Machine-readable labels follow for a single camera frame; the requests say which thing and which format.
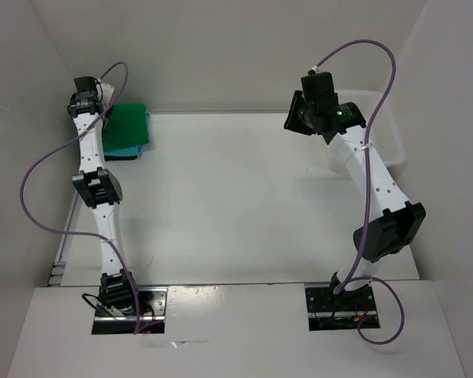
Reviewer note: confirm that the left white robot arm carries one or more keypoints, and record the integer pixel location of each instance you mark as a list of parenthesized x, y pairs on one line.
[(101, 193)]

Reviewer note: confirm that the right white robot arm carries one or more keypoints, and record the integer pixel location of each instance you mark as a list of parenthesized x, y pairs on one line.
[(391, 220)]

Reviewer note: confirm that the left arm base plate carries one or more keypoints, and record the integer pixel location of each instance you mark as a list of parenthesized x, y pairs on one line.
[(109, 320)]

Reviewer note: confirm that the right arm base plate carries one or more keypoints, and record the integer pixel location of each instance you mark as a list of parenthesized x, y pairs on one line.
[(329, 312)]

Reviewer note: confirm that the black t-shirt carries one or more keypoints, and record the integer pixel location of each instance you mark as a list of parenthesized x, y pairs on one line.
[(120, 158)]

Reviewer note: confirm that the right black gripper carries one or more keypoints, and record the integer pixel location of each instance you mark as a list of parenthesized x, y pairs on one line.
[(291, 122)]

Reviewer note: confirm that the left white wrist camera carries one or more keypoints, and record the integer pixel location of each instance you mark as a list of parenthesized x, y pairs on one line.
[(105, 92)]

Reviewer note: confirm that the white plastic basket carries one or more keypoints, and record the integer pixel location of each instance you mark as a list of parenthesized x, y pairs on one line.
[(384, 133)]

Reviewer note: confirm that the light blue t-shirt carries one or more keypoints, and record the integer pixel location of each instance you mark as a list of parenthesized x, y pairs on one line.
[(128, 151)]

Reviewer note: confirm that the green t-shirt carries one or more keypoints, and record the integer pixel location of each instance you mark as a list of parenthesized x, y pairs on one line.
[(126, 126)]

